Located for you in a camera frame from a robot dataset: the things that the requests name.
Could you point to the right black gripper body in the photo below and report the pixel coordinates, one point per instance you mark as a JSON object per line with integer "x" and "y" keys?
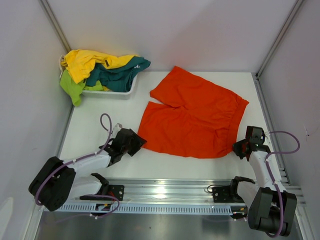
{"x": 237, "y": 147}

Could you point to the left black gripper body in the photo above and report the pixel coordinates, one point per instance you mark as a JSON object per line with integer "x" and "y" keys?
{"x": 135, "y": 144}

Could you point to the orange shorts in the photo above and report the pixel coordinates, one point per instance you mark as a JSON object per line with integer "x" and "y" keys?
{"x": 192, "y": 117}

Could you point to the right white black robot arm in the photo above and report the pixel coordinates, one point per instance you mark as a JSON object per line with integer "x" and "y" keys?
{"x": 271, "y": 208}

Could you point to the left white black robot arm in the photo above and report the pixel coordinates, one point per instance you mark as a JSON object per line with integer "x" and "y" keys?
{"x": 61, "y": 180}

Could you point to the teal shorts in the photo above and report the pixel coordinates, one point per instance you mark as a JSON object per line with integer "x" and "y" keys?
{"x": 117, "y": 79}

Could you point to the lime green shorts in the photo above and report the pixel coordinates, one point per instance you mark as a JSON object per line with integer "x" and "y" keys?
{"x": 74, "y": 90}

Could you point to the yellow shorts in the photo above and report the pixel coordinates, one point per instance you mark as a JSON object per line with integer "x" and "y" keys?
{"x": 79, "y": 63}

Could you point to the white plastic bin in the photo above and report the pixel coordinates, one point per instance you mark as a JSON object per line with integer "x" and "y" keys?
{"x": 112, "y": 94}

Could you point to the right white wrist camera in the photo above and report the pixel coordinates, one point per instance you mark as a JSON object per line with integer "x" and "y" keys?
{"x": 266, "y": 139}

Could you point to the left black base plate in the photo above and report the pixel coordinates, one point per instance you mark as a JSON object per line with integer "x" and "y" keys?
{"x": 116, "y": 191}

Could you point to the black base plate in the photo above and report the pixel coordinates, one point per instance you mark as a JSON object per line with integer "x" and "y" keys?
{"x": 223, "y": 194}
{"x": 116, "y": 191}

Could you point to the aluminium mounting rail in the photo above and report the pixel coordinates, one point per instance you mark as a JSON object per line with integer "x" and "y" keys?
{"x": 162, "y": 191}

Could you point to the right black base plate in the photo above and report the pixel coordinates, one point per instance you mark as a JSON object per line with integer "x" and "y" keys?
{"x": 223, "y": 194}

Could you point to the white slotted cable duct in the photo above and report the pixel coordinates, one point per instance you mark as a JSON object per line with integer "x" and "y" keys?
{"x": 136, "y": 208}

